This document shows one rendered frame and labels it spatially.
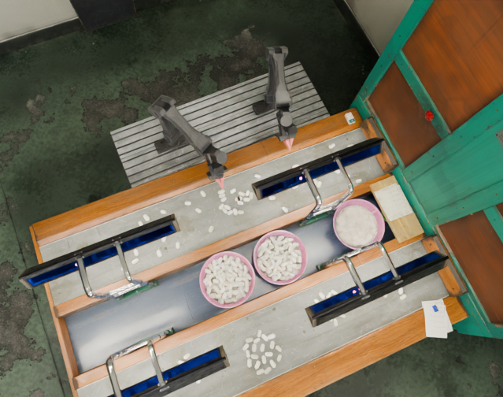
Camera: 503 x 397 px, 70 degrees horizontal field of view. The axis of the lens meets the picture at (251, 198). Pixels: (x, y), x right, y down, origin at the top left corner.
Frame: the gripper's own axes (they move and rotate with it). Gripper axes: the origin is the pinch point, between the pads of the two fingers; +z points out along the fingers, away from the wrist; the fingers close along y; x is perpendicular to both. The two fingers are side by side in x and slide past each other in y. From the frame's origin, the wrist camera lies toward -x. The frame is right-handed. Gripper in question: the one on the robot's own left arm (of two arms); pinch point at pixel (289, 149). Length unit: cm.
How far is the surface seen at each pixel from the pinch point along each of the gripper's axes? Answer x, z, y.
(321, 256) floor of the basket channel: -22, 54, -2
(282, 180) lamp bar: -32.4, 0.2, -16.1
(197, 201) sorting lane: 5, 13, -52
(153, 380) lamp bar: -65, 44, -89
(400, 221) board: -29, 46, 41
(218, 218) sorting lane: -3, 22, -45
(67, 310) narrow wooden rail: -16, 34, -125
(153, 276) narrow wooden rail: -15, 33, -84
